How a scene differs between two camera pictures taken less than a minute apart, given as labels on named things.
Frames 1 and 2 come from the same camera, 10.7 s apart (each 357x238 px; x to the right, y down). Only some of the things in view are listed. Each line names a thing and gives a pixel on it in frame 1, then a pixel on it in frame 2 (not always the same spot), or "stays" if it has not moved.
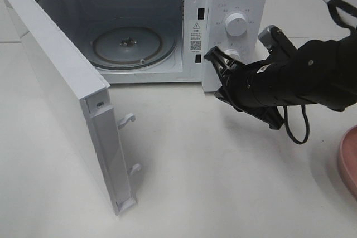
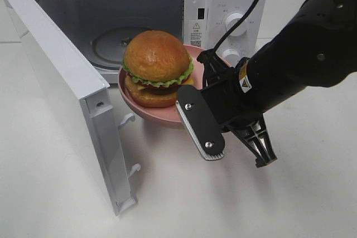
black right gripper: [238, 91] → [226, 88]
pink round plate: [348, 160] → [168, 113]
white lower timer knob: [233, 53] stays
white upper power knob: [236, 24] stays
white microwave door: [81, 92] stays
